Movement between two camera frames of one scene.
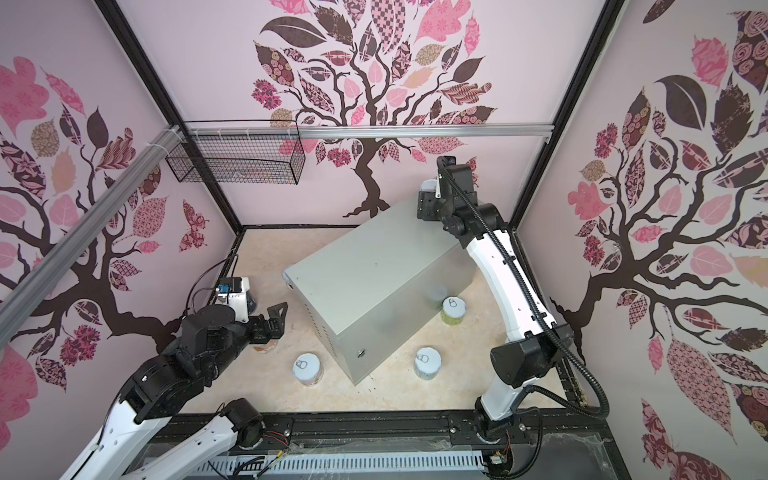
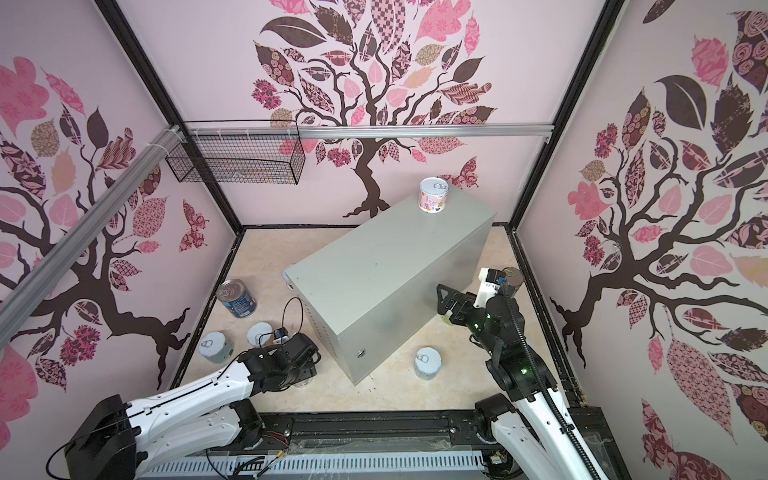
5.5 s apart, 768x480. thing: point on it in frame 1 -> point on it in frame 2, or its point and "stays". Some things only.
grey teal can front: (427, 363) stays
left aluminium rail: (87, 226) stays
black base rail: (561, 442) stays
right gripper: (426, 203) -> (456, 297)
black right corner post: (558, 133) stays
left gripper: (277, 322) -> (306, 373)
